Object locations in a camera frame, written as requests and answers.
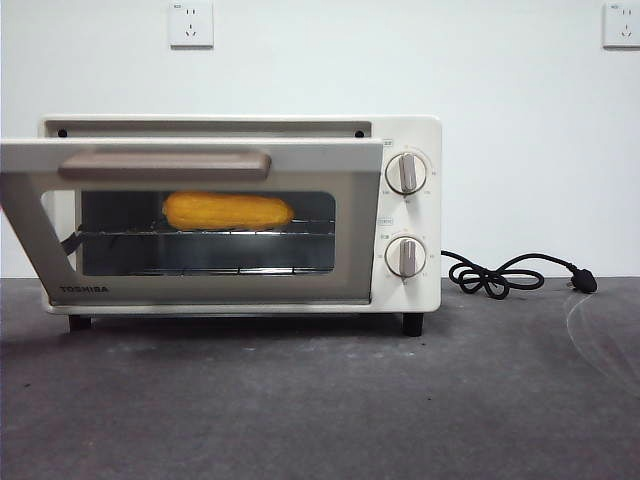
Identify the yellow corn cob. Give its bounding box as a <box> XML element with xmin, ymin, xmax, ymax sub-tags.
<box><xmin>163</xmin><ymin>191</ymin><xmax>295</xmax><ymax>232</ymax></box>

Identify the metal wire heater guard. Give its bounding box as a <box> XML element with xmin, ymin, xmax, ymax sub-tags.
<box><xmin>82</xmin><ymin>264</ymin><xmax>334</xmax><ymax>277</ymax></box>

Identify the metal wire oven rack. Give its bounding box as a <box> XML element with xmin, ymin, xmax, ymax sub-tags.
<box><xmin>79</xmin><ymin>218</ymin><xmax>336</xmax><ymax>236</ymax></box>

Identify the cream oven control knob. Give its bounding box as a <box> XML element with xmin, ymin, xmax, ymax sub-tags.
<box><xmin>384</xmin><ymin>235</ymin><xmax>429</xmax><ymax>279</ymax></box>
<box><xmin>384</xmin><ymin>153</ymin><xmax>429</xmax><ymax>196</ymax></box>

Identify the black power cable with plug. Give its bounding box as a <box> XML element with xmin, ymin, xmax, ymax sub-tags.
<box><xmin>439</xmin><ymin>249</ymin><xmax>598</xmax><ymax>300</ymax></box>

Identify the white wall socket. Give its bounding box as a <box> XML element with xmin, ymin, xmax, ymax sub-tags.
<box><xmin>601</xmin><ymin>2</ymin><xmax>640</xmax><ymax>50</ymax></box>
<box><xmin>168</xmin><ymin>0</ymin><xmax>214</xmax><ymax>50</ymax></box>

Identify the glass oven door with handle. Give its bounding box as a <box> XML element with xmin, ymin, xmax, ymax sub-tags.
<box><xmin>0</xmin><ymin>138</ymin><xmax>385</xmax><ymax>306</ymax></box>

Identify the cream Toshiba toaster oven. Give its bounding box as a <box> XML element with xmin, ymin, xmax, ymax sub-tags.
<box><xmin>39</xmin><ymin>115</ymin><xmax>443</xmax><ymax>337</ymax></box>

